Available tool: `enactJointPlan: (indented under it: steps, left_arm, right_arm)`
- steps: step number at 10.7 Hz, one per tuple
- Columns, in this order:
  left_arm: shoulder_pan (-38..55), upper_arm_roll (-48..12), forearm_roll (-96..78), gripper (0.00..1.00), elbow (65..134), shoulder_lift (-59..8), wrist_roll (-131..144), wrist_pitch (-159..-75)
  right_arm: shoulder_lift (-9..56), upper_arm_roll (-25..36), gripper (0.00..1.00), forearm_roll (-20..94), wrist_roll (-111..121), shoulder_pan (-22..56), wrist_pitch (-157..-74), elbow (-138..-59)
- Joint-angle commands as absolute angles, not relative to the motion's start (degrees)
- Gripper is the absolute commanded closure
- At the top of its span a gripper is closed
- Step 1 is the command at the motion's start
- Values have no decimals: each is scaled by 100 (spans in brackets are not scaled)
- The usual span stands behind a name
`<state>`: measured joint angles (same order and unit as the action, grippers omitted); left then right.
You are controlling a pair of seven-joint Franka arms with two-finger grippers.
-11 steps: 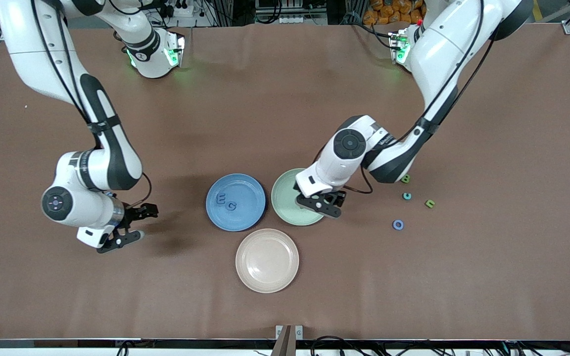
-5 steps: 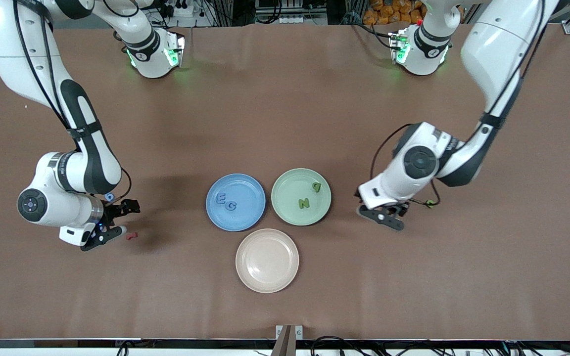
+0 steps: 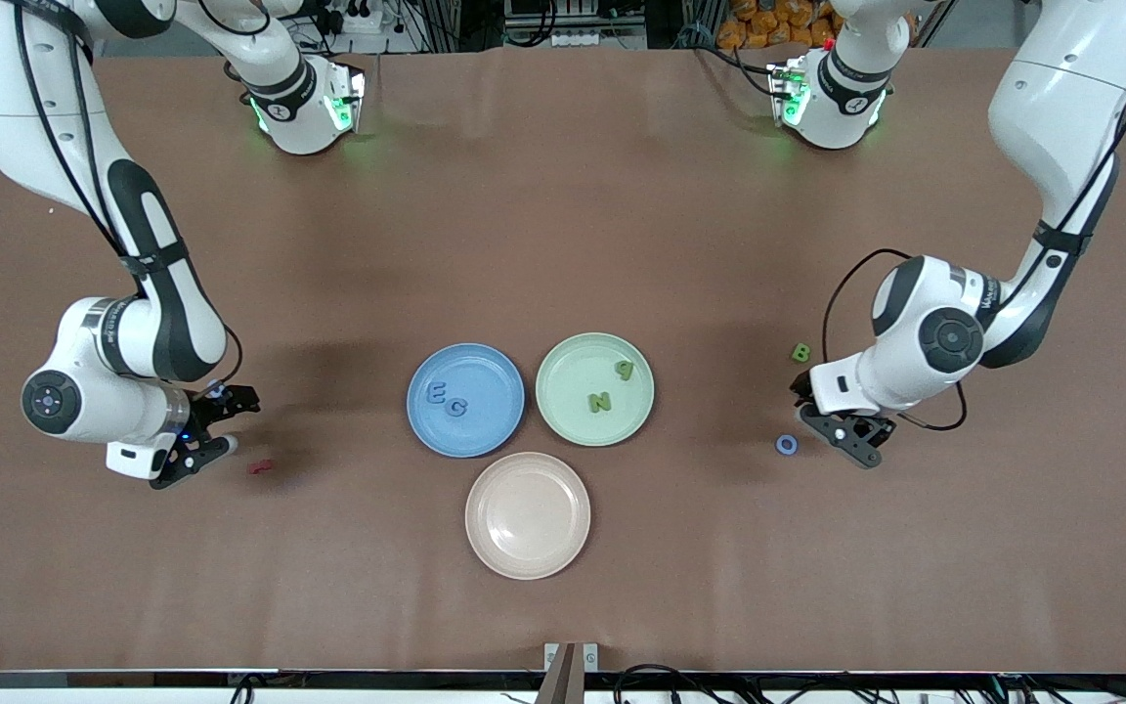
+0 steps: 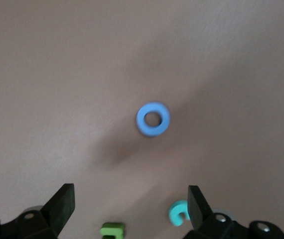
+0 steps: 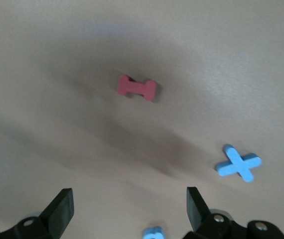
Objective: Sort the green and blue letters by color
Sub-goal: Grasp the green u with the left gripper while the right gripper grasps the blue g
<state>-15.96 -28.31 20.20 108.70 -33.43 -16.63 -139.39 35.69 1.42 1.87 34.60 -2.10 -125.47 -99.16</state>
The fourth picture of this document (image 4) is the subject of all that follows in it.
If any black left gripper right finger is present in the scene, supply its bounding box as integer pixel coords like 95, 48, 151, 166
183, 185, 284, 239

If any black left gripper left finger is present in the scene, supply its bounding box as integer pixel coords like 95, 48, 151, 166
0, 183, 76, 239

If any green letter U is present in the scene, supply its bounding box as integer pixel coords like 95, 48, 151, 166
100, 222, 125, 239

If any teal letter C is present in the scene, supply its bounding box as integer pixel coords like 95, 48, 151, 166
167, 200, 191, 227

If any blue letter O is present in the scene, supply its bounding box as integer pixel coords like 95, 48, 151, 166
135, 101, 171, 137

